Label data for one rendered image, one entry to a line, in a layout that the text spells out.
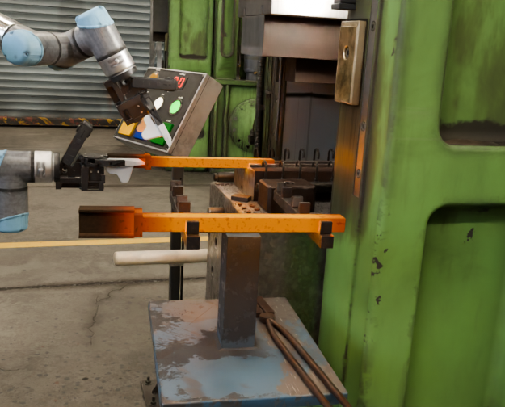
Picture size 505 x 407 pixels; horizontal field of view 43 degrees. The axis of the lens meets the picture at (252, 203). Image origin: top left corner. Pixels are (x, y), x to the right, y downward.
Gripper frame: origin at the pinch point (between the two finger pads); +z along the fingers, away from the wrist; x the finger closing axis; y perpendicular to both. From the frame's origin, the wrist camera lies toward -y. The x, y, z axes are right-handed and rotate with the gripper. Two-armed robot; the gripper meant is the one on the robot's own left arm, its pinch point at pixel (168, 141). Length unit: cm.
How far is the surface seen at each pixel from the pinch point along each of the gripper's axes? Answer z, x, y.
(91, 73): 28, -790, 1
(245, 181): 19.0, -0.6, -12.8
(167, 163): 4.4, 1.5, 2.9
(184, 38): 18, -482, -91
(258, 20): -16.3, 3.6, -32.6
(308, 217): 8, 66, -10
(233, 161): 12.1, 1.5, -12.2
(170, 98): -2, -51, -10
